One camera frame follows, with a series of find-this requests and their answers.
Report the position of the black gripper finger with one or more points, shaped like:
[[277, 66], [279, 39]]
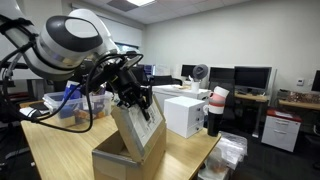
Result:
[[144, 110]]

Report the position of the white red filing cabinet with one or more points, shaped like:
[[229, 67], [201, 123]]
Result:
[[281, 129]]

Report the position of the brown cardboard box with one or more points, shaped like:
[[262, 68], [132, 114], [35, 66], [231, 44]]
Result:
[[135, 150]]

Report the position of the black desk fan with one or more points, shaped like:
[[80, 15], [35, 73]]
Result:
[[199, 72]]

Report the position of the white file storage box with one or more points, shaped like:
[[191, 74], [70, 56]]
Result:
[[180, 95]]

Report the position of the black computer monitor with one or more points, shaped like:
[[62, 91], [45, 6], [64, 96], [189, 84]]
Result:
[[252, 77]]

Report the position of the white mug with utensils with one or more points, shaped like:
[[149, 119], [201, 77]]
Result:
[[194, 84]]

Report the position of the blue cookie box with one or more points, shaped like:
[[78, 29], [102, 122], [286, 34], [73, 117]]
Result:
[[71, 92]]

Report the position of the clear plastic storage bin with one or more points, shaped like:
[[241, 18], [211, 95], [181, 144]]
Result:
[[76, 111]]

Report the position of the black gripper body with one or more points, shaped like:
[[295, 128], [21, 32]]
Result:
[[129, 89]]

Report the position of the plastic bag on floor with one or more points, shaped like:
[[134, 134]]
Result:
[[224, 158]]

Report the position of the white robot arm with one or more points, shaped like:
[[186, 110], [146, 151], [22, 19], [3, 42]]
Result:
[[64, 42]]

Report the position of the white small drawer unit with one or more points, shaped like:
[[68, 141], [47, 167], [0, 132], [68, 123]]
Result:
[[184, 116]]

